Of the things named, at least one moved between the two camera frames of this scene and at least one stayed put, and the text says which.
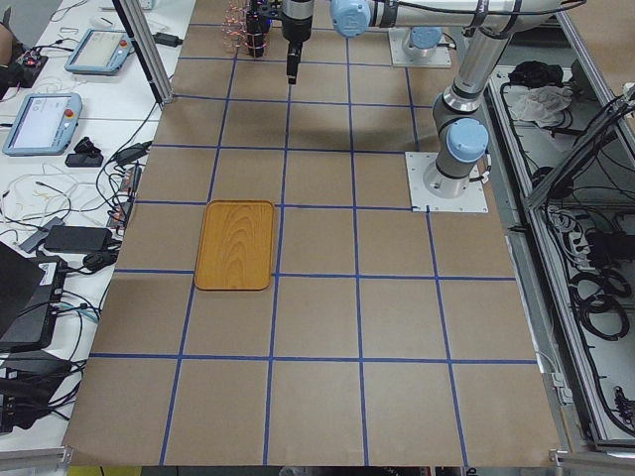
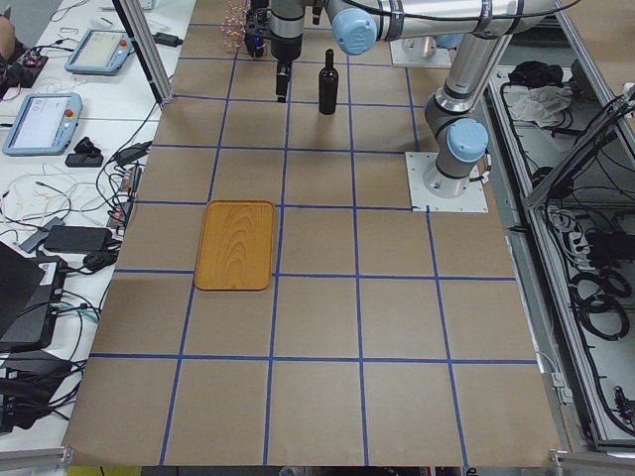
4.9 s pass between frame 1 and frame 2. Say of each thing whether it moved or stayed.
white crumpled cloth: stayed
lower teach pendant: stayed
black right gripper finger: moved
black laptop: stayed
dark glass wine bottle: moved
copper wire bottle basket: stayed
